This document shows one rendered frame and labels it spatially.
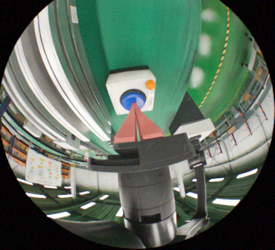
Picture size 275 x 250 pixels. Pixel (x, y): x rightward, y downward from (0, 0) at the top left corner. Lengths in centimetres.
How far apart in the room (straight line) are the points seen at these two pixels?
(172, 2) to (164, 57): 13
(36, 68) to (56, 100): 8
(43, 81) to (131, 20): 19
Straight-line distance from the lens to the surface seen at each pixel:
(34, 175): 332
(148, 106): 17
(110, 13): 18
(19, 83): 30
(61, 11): 16
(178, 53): 21
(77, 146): 41
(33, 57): 19
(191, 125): 52
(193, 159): 52
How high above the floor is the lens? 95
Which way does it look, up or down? 40 degrees down
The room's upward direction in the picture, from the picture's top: 171 degrees clockwise
